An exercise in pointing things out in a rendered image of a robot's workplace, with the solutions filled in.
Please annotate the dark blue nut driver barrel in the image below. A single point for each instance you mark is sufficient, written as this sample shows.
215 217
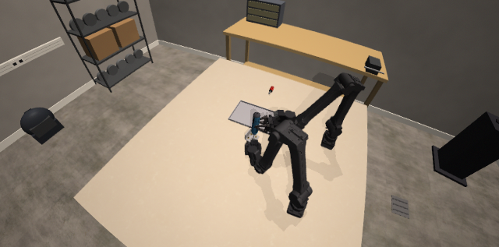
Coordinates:
256 121

